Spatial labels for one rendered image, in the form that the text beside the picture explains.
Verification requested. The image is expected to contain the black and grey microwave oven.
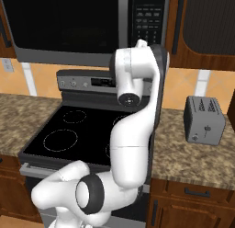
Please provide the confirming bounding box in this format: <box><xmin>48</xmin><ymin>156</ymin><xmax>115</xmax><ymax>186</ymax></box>
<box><xmin>0</xmin><ymin>0</ymin><xmax>171</xmax><ymax>68</ymax></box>

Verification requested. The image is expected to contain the black microwave door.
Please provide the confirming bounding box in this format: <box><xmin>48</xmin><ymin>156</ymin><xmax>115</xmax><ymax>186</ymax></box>
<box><xmin>0</xmin><ymin>0</ymin><xmax>129</xmax><ymax>67</ymax></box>

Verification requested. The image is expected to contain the brown cupboard door, dark panel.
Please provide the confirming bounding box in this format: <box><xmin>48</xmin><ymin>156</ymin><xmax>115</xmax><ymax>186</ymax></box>
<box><xmin>164</xmin><ymin>0</ymin><xmax>235</xmax><ymax>73</ymax></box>

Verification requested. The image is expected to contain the brown wooden base cupboard door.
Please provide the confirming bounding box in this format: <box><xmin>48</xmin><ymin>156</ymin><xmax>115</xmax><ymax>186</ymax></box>
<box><xmin>146</xmin><ymin>196</ymin><xmax>235</xmax><ymax>228</ymax></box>

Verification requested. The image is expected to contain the plain brown cupboard door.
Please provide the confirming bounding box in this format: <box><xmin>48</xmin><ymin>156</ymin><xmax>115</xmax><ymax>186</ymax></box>
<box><xmin>0</xmin><ymin>4</ymin><xmax>17</xmax><ymax>60</ymax></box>

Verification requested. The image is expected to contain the black glass-top stove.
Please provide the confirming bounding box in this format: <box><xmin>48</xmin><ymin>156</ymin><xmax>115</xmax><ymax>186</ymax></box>
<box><xmin>17</xmin><ymin>69</ymin><xmax>155</xmax><ymax>228</ymax></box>

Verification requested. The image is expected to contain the grey two-slot toaster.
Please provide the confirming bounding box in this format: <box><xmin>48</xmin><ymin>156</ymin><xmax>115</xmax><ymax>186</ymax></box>
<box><xmin>183</xmin><ymin>95</ymin><xmax>227</xmax><ymax>146</ymax></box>

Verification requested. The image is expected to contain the brown wooden drawer front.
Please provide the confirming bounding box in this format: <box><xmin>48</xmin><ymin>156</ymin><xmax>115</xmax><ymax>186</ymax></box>
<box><xmin>150</xmin><ymin>177</ymin><xmax>235</xmax><ymax>206</ymax></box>

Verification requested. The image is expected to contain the brown base cupboard run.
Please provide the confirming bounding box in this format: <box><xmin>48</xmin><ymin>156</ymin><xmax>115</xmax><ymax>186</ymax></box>
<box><xmin>0</xmin><ymin>154</ymin><xmax>43</xmax><ymax>224</ymax></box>

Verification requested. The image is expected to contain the grey microwave door handle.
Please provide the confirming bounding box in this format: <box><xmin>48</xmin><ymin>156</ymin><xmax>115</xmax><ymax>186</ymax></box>
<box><xmin>118</xmin><ymin>0</ymin><xmax>129</xmax><ymax>51</ymax></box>

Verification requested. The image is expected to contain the grey oven door handle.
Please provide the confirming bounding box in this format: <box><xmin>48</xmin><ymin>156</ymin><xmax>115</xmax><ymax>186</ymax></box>
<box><xmin>19</xmin><ymin>163</ymin><xmax>67</xmax><ymax>179</ymax></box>

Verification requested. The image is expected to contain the long black cupboard handle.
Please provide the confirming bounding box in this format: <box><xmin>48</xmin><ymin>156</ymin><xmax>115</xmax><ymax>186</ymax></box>
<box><xmin>171</xmin><ymin>0</ymin><xmax>185</xmax><ymax>56</ymax></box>

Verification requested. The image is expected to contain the short black cupboard handle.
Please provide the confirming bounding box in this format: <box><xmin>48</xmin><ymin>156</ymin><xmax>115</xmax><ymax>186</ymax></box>
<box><xmin>151</xmin><ymin>199</ymin><xmax>160</xmax><ymax>227</ymax></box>

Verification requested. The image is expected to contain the black drawer handle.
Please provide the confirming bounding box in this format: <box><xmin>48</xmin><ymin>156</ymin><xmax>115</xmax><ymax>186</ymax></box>
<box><xmin>184</xmin><ymin>187</ymin><xmax>211</xmax><ymax>199</ymax></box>

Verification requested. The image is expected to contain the grey wall socket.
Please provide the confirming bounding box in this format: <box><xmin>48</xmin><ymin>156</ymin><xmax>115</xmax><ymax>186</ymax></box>
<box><xmin>1</xmin><ymin>58</ymin><xmax>15</xmax><ymax>74</ymax></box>

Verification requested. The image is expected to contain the black curved cupboard handle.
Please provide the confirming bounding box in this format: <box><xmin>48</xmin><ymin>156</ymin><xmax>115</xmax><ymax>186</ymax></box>
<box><xmin>0</xmin><ymin>16</ymin><xmax>13</xmax><ymax>49</ymax></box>

